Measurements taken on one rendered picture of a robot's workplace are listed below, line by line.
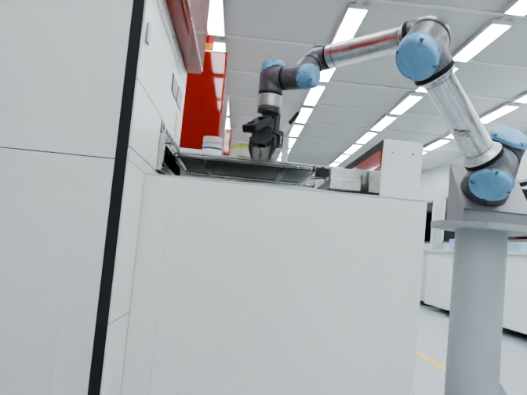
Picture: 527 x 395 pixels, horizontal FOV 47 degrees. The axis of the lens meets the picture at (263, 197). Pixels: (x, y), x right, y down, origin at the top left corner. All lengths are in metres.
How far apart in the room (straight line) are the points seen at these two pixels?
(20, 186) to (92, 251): 0.18
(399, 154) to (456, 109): 0.34
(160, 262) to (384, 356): 0.53
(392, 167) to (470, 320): 0.71
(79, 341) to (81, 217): 0.22
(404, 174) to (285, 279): 0.37
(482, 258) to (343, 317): 0.74
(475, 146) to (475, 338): 0.59
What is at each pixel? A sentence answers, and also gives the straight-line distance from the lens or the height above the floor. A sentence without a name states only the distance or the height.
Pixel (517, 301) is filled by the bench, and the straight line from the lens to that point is 6.85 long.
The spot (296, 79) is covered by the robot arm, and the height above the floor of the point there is 1.19.
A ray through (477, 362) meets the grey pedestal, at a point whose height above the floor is 0.40.
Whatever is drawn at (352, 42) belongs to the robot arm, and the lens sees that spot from 1.91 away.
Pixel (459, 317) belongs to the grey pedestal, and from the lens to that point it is 2.00.
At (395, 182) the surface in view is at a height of 0.86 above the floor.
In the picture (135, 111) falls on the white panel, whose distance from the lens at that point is 1.17.
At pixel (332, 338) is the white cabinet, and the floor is 0.50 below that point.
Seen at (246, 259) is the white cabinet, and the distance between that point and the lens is 1.32.
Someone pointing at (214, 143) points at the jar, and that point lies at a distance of 2.16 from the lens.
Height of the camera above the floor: 0.68
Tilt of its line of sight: 5 degrees up
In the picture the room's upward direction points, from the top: 5 degrees clockwise
